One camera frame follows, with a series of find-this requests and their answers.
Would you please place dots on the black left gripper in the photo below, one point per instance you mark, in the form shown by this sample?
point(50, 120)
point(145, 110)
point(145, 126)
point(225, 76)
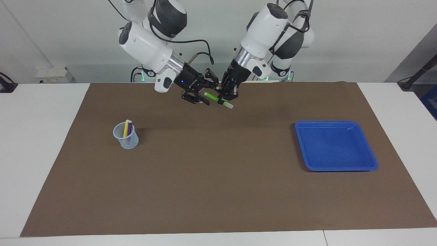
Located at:
point(237, 72)

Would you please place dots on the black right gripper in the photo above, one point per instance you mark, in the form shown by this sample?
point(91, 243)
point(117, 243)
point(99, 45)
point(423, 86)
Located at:
point(189, 78)

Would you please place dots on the green pen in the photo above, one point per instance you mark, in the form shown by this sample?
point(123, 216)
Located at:
point(213, 97)

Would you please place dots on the purple pen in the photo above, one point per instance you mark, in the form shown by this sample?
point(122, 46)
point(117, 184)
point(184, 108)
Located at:
point(129, 129)

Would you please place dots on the yellow pen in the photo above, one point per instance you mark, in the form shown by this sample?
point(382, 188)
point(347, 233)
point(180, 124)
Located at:
point(125, 128)

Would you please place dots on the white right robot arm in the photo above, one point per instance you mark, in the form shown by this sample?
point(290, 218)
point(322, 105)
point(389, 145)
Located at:
point(146, 48)

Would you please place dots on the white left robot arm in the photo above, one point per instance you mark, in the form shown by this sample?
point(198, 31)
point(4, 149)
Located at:
point(266, 27)

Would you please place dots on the brown table mat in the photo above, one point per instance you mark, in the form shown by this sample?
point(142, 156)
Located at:
point(218, 171)

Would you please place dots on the translucent plastic cup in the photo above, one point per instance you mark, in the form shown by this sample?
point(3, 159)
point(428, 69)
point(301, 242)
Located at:
point(129, 142)

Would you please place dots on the blue plastic tray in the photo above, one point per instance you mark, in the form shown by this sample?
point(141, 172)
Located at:
point(334, 147)

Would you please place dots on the white power strip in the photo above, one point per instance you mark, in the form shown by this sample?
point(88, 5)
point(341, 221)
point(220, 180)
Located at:
point(54, 75)

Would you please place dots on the black stand leg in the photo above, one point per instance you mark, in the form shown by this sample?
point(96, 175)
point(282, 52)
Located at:
point(414, 77)

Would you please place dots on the black clamp base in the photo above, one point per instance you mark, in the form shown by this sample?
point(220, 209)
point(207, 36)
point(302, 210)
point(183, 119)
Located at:
point(6, 85)

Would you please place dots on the blue box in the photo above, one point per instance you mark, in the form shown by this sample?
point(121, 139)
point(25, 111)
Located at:
point(431, 102)

